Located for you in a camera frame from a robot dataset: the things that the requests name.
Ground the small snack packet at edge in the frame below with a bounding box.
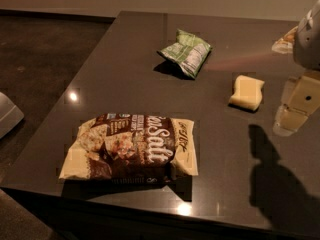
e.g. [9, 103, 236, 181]
[272, 26, 298, 54]

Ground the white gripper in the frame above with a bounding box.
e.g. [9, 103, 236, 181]
[281, 0, 320, 116]

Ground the grey robot base corner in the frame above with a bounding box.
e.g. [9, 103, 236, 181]
[0, 92, 24, 139]

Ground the yellow sponge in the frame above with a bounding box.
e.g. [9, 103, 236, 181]
[229, 75, 264, 111]

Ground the brown chip bag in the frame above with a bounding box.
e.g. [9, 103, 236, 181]
[59, 113, 198, 184]

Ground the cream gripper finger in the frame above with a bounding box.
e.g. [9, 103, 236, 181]
[273, 105, 308, 137]

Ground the green chip bag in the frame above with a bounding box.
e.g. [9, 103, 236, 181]
[158, 29, 212, 79]

